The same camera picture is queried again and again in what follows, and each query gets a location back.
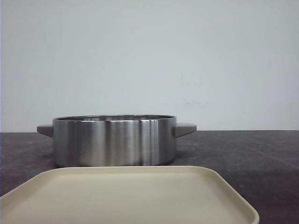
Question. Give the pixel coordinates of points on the stainless steel steamer pot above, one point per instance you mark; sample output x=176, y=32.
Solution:
x=115, y=140

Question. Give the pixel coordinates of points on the cream plastic tray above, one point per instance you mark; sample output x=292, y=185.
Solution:
x=126, y=195

